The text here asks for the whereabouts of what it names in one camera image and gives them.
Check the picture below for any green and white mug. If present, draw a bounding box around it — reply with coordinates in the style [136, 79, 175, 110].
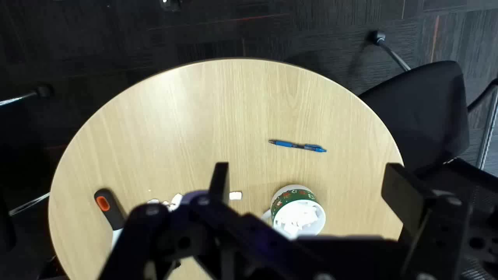
[259, 183, 326, 241]

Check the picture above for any blue pen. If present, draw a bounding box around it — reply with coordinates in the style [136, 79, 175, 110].
[267, 136, 328, 155]

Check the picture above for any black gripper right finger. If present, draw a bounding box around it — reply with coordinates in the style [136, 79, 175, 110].
[381, 161, 471, 280]

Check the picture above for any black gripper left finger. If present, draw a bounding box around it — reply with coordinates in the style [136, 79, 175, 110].
[97, 161, 292, 280]

